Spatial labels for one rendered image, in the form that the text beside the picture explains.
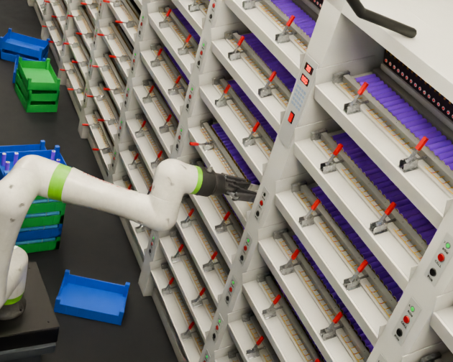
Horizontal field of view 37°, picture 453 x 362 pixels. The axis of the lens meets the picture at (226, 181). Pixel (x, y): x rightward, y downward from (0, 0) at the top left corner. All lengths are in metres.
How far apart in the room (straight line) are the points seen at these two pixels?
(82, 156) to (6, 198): 2.11
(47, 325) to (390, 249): 1.35
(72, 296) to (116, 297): 0.20
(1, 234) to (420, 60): 1.29
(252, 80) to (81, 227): 1.59
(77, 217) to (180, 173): 1.63
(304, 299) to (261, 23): 0.90
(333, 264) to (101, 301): 1.54
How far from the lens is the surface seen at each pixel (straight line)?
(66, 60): 4.84
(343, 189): 1.86
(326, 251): 1.94
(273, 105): 2.18
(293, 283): 2.10
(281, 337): 2.19
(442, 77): 1.56
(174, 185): 2.09
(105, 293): 3.24
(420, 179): 1.64
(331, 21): 1.91
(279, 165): 2.09
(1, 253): 2.20
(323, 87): 1.93
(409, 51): 1.65
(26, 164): 2.18
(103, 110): 3.92
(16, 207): 2.07
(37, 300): 2.66
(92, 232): 3.57
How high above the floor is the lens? 2.22
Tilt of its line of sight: 31 degrees down
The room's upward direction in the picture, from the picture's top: 17 degrees clockwise
